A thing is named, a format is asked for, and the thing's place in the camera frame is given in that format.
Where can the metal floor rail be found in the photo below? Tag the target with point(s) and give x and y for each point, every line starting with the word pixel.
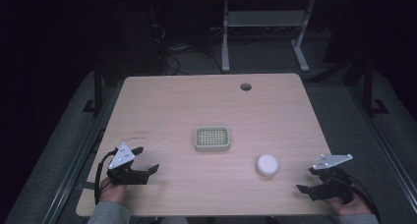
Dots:
pixel 387 142
pixel 77 165

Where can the white round soap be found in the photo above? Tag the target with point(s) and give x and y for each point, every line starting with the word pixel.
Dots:
pixel 267 165

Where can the grey metal desk frame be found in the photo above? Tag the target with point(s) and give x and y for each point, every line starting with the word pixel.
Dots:
pixel 265 18

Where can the person's left hand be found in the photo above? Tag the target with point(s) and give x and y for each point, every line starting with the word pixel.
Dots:
pixel 112 192

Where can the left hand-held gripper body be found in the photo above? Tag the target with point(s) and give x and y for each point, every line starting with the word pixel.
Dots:
pixel 122 158

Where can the person's right hand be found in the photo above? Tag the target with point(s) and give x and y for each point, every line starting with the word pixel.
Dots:
pixel 348 207

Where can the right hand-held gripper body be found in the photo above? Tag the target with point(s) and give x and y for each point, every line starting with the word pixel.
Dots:
pixel 331 179

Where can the black metal stand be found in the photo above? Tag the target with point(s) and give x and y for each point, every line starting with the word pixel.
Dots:
pixel 368 86
pixel 97 89

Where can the green slotted soap dish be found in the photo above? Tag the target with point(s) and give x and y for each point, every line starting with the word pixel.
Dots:
pixel 212 139

